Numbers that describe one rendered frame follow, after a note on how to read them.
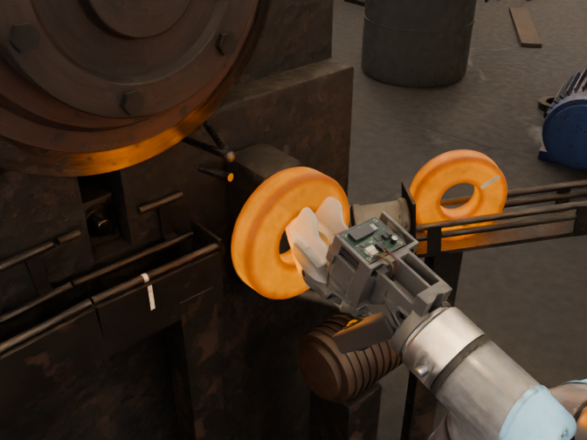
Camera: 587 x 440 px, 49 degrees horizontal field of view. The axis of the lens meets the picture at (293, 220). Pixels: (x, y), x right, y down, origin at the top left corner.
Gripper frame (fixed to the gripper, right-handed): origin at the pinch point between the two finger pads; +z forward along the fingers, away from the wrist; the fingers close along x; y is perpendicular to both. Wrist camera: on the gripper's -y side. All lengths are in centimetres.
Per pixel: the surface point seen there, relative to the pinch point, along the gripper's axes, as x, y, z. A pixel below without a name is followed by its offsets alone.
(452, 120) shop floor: -202, -110, 93
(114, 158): 12.6, 0.2, 18.2
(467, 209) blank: -41.1, -16.1, -1.0
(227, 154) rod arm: 2.9, 3.5, 9.7
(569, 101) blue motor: -188, -64, 43
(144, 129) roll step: 9.2, 3.9, 17.4
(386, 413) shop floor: -48, -86, -3
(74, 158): 17.3, 1.7, 18.6
